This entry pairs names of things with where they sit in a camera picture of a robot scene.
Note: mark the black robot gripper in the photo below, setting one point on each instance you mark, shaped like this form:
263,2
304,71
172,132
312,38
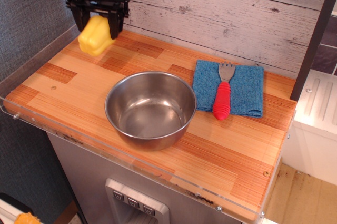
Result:
117,10

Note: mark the yellow toy bell pepper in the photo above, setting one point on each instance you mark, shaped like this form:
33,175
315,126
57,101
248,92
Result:
95,38

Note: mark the stainless steel bowl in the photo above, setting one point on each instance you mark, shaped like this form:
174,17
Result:
150,110

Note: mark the clear acrylic edge guard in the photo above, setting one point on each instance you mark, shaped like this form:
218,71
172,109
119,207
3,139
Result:
227,165

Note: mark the blue folded cloth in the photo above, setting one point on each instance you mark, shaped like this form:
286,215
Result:
246,88

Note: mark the grey toy fridge cabinet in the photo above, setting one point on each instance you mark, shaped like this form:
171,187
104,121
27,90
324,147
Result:
88,173

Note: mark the silver dispenser button panel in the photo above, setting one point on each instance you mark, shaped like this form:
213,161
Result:
134,204

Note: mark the orange object bottom left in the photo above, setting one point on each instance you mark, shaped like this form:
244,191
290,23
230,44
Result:
26,218

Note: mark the white toy sink unit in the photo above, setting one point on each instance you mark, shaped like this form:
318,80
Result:
310,145

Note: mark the red handled toy fork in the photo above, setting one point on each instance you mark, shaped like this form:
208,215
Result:
222,103

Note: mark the dark right vertical post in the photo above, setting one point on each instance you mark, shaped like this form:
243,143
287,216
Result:
314,43

